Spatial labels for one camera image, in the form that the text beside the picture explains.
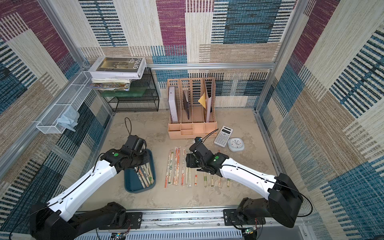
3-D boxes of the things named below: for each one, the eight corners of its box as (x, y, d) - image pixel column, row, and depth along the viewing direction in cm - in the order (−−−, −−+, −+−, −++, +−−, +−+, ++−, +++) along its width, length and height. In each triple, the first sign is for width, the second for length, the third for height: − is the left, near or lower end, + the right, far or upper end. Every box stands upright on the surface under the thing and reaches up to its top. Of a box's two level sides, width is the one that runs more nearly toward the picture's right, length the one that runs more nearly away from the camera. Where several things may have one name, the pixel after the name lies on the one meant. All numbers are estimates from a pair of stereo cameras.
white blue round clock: (228, 151, 99) (229, 149, 97) (226, 139, 105) (226, 137, 103) (244, 151, 99) (245, 149, 97) (241, 139, 105) (242, 137, 103)
